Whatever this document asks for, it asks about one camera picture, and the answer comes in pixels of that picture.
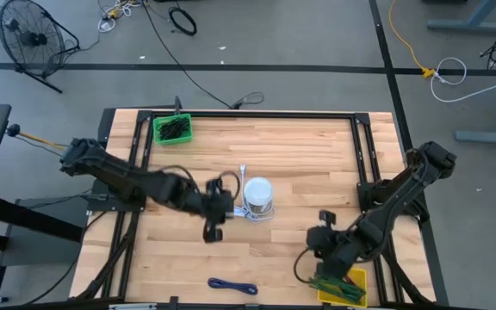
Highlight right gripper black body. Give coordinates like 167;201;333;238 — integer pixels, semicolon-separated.
306;208;340;260

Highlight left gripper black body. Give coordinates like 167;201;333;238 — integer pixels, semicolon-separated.
201;177;236;244

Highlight white lidded jar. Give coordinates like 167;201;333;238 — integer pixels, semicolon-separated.
242;176;275;215

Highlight yellow plastic basket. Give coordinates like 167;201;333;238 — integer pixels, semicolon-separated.
318;267;369;308

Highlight green plastic basket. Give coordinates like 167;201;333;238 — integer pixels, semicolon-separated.
152;113;194;146

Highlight silver edge strip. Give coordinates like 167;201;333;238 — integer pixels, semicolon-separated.
108;303;158;310

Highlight grey-blue desk foot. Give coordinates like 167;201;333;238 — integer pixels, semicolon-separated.
454;124;496;146
426;0;496;34

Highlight black knob yellow rod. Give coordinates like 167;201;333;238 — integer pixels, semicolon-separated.
5;123;69;151

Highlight black floor fan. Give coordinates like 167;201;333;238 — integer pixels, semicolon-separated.
0;0;81;95

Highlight white USB cable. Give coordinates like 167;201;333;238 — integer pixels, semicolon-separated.
226;163;276;224

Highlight blue braided USB cable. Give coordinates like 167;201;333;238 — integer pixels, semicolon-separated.
208;277;259;296

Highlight black USB cable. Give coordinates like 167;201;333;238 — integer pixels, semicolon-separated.
156;115;191;141

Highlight black aluminium rig frame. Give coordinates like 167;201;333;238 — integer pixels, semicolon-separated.
75;109;437;305

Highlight long black floor cable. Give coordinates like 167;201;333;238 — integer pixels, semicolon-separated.
142;0;265;110

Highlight black coiled floor cable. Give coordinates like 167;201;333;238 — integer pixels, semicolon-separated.
168;6;198;36

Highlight yellow extension cord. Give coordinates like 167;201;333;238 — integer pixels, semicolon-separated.
387;0;437;80

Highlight white floor cable bundle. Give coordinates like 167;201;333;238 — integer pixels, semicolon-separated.
96;0;144;34

